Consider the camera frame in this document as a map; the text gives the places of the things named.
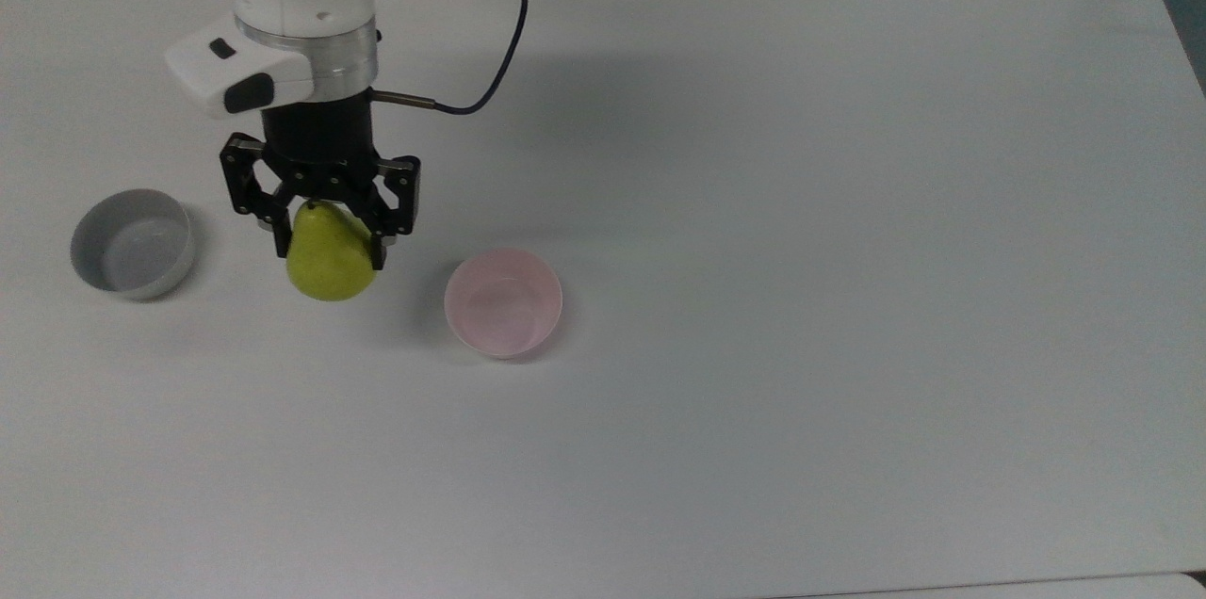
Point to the grey plastic bowl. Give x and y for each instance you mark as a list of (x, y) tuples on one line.
[(132, 246)]

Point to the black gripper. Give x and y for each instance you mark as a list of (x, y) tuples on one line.
[(320, 147)]

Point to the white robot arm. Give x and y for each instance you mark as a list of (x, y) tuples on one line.
[(297, 6)]

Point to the pink plastic bowl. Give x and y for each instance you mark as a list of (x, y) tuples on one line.
[(503, 302)]

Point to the green yellow pear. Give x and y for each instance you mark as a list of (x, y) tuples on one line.
[(328, 260)]

